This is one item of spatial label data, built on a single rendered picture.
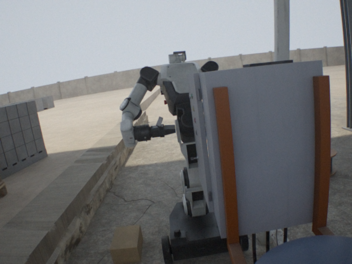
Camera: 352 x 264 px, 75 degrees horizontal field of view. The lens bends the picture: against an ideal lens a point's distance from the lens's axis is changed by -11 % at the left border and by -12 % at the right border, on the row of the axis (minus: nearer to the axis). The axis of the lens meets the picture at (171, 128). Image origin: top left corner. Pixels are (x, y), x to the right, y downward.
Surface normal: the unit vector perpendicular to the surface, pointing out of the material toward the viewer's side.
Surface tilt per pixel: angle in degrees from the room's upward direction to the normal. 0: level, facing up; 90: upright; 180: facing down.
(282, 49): 99
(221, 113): 90
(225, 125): 90
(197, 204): 36
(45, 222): 44
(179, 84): 54
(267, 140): 90
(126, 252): 90
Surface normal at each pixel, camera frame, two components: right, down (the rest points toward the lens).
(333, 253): -0.14, -0.97
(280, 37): 0.00, 0.36
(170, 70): 0.04, -0.43
